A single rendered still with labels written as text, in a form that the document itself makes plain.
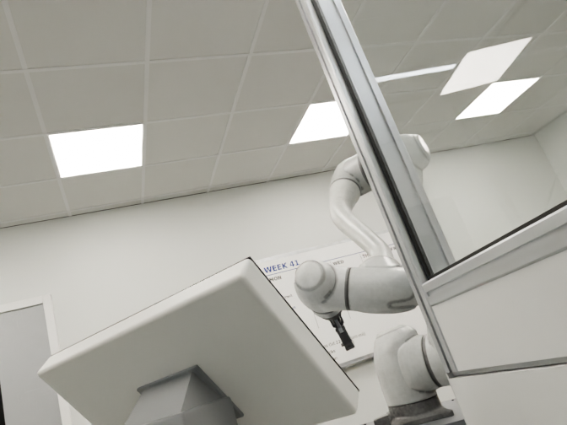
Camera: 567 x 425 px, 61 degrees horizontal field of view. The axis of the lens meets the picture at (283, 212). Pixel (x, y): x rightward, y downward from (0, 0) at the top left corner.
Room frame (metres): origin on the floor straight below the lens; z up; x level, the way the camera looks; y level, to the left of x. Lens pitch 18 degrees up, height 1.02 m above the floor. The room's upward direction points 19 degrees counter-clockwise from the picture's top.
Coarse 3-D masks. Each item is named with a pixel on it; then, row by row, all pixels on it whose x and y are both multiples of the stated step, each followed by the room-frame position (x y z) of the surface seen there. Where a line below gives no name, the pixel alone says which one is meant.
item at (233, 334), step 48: (192, 288) 0.74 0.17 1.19; (240, 288) 0.69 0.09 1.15; (96, 336) 0.85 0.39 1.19; (144, 336) 0.79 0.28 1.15; (192, 336) 0.77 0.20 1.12; (240, 336) 0.76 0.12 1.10; (288, 336) 0.74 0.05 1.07; (48, 384) 0.93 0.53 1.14; (96, 384) 0.90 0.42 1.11; (144, 384) 0.88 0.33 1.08; (192, 384) 0.81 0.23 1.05; (240, 384) 0.84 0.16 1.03; (288, 384) 0.82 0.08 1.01; (336, 384) 0.81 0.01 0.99
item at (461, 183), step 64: (320, 0) 0.80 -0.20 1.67; (384, 0) 0.63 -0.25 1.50; (448, 0) 0.52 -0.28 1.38; (512, 0) 0.45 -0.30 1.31; (384, 64) 0.70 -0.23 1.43; (448, 64) 0.57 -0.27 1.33; (512, 64) 0.49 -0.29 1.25; (384, 128) 0.77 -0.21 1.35; (448, 128) 0.63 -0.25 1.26; (512, 128) 0.53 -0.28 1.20; (448, 192) 0.69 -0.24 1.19; (512, 192) 0.57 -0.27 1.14; (448, 256) 0.75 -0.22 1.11
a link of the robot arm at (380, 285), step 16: (336, 192) 1.42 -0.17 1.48; (352, 192) 1.43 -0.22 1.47; (336, 208) 1.37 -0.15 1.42; (352, 208) 1.42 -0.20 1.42; (336, 224) 1.36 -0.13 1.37; (352, 224) 1.30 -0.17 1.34; (368, 240) 1.25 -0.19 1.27; (384, 256) 1.15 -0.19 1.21; (352, 272) 1.12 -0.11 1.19; (368, 272) 1.11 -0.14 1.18; (384, 272) 1.10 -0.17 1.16; (400, 272) 1.10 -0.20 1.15; (352, 288) 1.11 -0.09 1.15; (368, 288) 1.10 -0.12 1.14; (384, 288) 1.09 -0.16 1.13; (400, 288) 1.09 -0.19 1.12; (352, 304) 1.13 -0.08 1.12; (368, 304) 1.12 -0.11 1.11; (384, 304) 1.11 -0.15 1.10; (400, 304) 1.11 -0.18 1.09; (416, 304) 1.12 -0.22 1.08
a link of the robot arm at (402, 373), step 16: (384, 336) 1.55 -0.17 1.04; (400, 336) 1.53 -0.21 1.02; (416, 336) 1.54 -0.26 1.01; (384, 352) 1.54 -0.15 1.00; (400, 352) 1.52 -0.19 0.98; (416, 352) 1.50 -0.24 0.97; (384, 368) 1.55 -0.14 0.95; (400, 368) 1.52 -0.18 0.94; (416, 368) 1.50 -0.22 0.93; (384, 384) 1.56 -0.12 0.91; (400, 384) 1.53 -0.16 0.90; (416, 384) 1.51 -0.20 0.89; (432, 384) 1.51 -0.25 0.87; (400, 400) 1.54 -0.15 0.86; (416, 400) 1.53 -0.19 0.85
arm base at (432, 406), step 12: (396, 408) 1.55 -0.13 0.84; (408, 408) 1.53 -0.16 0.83; (420, 408) 1.53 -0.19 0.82; (432, 408) 1.54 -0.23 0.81; (444, 408) 1.54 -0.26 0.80; (384, 420) 1.59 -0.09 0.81; (396, 420) 1.55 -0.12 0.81; (408, 420) 1.52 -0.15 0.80; (420, 420) 1.52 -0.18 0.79; (432, 420) 1.52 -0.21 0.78
